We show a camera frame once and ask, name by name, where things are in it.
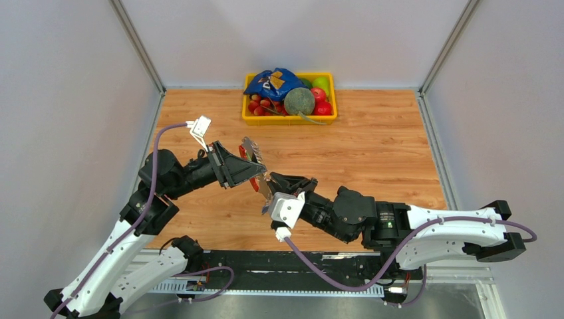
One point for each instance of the bunch of red fruits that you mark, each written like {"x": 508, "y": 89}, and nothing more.
{"x": 259, "y": 106}

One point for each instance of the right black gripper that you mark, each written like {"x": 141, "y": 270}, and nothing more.
{"x": 290, "y": 183}

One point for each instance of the green apple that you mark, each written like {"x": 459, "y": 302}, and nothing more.
{"x": 323, "y": 83}

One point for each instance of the red tomato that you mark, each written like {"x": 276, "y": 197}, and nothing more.
{"x": 322, "y": 108}

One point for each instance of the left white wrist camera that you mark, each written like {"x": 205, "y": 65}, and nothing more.
{"x": 198, "y": 129}

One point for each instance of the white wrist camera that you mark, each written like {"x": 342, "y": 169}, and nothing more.
{"x": 198, "y": 129}
{"x": 285, "y": 209}

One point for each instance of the yellow plastic bin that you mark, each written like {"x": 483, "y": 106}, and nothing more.
{"x": 253, "y": 120}

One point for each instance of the red handled key ring holder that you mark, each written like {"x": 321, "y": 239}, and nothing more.
{"x": 250, "y": 152}

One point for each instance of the blue snack bag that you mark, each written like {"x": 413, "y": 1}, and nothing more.
{"x": 273, "y": 84}

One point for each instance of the red apple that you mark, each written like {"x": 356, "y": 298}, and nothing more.
{"x": 319, "y": 94}

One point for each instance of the green melon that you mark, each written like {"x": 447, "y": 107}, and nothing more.
{"x": 301, "y": 102}

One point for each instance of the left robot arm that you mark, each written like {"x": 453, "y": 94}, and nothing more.
{"x": 104, "y": 289}

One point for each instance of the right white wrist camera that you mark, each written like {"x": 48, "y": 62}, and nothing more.
{"x": 285, "y": 209}

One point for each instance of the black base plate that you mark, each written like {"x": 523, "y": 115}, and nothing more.
{"x": 284, "y": 270}

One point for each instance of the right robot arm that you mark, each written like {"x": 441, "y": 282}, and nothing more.
{"x": 407, "y": 236}

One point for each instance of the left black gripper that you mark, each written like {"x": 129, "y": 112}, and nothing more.
{"x": 235, "y": 170}

